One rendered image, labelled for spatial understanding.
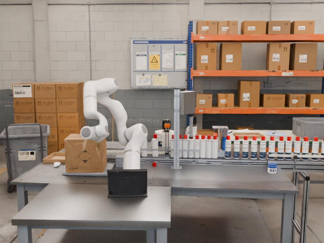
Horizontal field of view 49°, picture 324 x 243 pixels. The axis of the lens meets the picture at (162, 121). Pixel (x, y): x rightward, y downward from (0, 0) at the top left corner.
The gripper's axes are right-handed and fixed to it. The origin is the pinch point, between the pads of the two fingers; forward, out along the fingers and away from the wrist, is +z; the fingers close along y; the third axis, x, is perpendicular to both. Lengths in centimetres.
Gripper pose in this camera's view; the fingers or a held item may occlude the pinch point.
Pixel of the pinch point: (105, 136)
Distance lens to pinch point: 254.5
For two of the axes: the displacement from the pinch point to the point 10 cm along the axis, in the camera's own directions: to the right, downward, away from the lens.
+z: 2.3, 1.1, 9.7
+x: -5.7, -7.9, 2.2
